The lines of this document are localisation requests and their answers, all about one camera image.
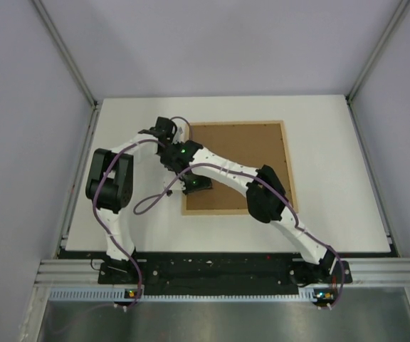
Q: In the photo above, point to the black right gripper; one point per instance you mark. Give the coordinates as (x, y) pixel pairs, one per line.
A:
(206, 184)

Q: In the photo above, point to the wooden picture frame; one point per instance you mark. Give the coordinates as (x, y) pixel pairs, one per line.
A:
(252, 144)

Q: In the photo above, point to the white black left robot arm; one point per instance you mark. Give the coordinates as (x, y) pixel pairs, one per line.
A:
(110, 186)

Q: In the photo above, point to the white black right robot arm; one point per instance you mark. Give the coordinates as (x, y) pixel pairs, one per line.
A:
(197, 167)

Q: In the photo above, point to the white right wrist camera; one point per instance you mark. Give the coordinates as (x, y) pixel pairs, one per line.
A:
(172, 182)

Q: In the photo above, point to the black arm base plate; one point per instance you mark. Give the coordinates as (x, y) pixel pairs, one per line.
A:
(193, 270)

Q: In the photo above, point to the aluminium left table rail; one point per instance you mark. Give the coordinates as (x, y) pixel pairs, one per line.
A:
(73, 188)

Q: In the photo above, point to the aluminium table rail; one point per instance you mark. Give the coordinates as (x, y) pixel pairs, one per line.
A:
(73, 188)
(374, 182)

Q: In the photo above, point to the white slotted cable duct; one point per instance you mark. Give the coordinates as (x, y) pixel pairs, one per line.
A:
(127, 296)

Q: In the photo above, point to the aluminium front rail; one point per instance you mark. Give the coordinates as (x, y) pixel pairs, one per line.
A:
(376, 272)

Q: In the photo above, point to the aluminium left corner post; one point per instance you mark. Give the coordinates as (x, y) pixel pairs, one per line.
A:
(64, 52)

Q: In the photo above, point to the aluminium corner post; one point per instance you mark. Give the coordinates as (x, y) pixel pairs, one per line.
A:
(401, 10)
(64, 52)

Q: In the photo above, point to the aluminium right table rail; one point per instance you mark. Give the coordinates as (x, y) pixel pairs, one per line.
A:
(374, 182)

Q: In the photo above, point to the aluminium right corner post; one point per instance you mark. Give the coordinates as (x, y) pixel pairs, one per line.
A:
(401, 10)

